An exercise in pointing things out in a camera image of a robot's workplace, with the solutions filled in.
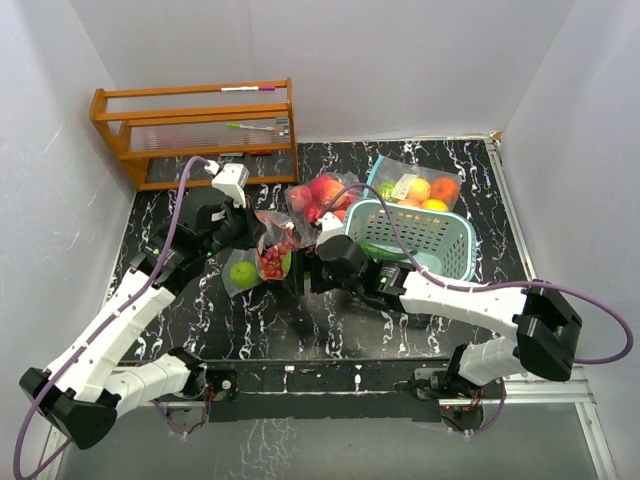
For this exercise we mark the red apple toy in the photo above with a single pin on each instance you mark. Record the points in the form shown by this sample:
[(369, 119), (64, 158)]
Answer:
[(312, 212)]

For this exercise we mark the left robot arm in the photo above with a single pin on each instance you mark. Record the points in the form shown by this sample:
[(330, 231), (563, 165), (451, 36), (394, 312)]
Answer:
[(79, 392)]

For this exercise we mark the orange pumpkin toy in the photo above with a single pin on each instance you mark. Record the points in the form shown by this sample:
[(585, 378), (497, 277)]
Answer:
[(445, 189)]

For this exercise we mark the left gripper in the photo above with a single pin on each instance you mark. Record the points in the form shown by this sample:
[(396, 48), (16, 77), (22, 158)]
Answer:
[(251, 225)]

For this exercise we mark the yellow pear toy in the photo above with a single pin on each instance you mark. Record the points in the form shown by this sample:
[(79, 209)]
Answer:
[(419, 190)]

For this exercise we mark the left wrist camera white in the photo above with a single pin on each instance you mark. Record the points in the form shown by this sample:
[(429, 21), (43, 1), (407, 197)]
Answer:
[(230, 178)]

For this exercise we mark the red grape bunch toy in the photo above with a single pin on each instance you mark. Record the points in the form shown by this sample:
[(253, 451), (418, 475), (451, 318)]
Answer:
[(271, 259)]

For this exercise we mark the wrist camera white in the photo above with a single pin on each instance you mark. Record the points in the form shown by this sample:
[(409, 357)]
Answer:
[(230, 178), (330, 226)]

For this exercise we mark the green marker pen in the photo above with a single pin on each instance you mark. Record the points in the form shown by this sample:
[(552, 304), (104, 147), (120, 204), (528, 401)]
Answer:
[(240, 126)]

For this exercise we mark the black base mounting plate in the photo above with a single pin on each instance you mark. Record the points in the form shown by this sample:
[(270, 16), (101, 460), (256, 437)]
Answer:
[(332, 388)]

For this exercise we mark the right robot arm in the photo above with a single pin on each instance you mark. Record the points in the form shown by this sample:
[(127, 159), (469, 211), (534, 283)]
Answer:
[(537, 328)]

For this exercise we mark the aluminium rail frame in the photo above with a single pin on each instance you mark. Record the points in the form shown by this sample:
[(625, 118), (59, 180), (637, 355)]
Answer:
[(543, 431)]

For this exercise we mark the pink red dragonfruit toy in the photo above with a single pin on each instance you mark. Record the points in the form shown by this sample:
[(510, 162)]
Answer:
[(317, 186)]

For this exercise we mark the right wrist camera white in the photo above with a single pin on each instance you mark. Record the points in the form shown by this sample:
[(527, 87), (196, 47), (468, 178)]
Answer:
[(330, 226)]

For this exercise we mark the green custard apple toy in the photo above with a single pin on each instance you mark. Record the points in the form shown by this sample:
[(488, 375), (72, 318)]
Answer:
[(385, 190)]

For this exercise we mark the pink white marker pen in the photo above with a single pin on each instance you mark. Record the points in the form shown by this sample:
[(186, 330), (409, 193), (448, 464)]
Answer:
[(248, 88)]

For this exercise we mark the orange yellow peach toy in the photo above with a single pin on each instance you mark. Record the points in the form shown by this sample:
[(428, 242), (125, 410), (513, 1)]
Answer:
[(332, 195)]

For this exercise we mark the blue zipper plastic bag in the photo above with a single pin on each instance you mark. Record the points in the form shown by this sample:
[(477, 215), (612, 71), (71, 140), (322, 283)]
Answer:
[(402, 174)]

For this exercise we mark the pink peach toy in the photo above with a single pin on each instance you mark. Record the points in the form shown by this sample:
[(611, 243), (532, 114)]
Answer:
[(409, 203)]

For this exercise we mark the green fruit toy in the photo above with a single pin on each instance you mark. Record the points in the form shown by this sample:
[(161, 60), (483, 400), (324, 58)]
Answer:
[(243, 275), (286, 264)]

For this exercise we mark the green cucumber toy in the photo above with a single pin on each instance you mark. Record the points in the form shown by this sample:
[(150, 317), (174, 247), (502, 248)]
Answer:
[(380, 253)]

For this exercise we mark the wooden shelf rack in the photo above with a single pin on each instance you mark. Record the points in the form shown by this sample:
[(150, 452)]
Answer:
[(141, 126)]

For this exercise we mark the pink fruit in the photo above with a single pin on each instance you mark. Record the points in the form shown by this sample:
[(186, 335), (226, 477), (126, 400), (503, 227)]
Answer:
[(299, 197)]

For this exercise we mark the orange zipper bag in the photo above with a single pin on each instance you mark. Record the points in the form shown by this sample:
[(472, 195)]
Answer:
[(308, 233), (278, 228)]

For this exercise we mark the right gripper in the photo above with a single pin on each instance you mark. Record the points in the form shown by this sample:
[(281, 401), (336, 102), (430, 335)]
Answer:
[(296, 279)]

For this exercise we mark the light blue plastic basket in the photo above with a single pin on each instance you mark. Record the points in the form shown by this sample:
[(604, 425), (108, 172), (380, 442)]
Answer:
[(443, 242)]

